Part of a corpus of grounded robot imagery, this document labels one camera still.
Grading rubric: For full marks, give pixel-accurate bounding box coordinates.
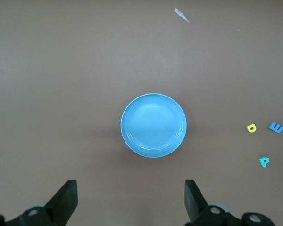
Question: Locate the teal foam letter p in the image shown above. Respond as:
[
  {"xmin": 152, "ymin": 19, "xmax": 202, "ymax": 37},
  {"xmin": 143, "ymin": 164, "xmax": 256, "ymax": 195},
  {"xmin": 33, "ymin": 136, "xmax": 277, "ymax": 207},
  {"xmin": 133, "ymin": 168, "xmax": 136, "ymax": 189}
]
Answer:
[{"xmin": 259, "ymin": 156, "xmax": 271, "ymax": 168}]

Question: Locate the brown table cover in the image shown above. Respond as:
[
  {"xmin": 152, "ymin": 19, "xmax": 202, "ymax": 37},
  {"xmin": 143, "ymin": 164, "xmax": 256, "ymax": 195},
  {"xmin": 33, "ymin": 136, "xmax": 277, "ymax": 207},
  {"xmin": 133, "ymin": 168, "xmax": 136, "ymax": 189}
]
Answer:
[{"xmin": 0, "ymin": 0, "xmax": 283, "ymax": 226}]

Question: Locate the blue plate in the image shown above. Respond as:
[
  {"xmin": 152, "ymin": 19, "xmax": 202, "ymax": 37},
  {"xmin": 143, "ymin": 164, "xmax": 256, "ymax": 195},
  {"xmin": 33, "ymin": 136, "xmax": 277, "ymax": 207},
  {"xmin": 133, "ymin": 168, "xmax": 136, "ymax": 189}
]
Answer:
[{"xmin": 120, "ymin": 93, "xmax": 187, "ymax": 158}]

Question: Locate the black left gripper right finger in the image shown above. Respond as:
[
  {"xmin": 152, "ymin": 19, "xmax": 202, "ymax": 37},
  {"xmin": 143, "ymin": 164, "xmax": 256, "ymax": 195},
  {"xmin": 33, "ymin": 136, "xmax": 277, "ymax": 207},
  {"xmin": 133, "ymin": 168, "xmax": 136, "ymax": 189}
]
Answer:
[{"xmin": 184, "ymin": 179, "xmax": 277, "ymax": 226}]

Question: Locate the blue foam letter m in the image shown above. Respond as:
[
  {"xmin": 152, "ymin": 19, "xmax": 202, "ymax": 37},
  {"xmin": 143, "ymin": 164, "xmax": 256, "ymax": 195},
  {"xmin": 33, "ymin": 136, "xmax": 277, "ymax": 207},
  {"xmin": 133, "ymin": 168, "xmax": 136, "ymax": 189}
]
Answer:
[{"xmin": 268, "ymin": 121, "xmax": 283, "ymax": 134}]

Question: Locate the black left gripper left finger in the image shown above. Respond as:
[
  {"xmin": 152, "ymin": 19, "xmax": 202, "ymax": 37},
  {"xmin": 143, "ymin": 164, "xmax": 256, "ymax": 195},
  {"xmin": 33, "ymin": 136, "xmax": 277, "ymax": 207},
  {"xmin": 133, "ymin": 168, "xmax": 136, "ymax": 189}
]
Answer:
[{"xmin": 0, "ymin": 180, "xmax": 79, "ymax": 226}]

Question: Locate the white paper scrap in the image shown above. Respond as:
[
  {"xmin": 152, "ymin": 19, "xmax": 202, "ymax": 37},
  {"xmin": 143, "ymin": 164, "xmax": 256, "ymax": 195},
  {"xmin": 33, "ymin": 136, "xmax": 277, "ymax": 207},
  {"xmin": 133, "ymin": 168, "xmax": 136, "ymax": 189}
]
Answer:
[{"xmin": 174, "ymin": 8, "xmax": 190, "ymax": 23}]

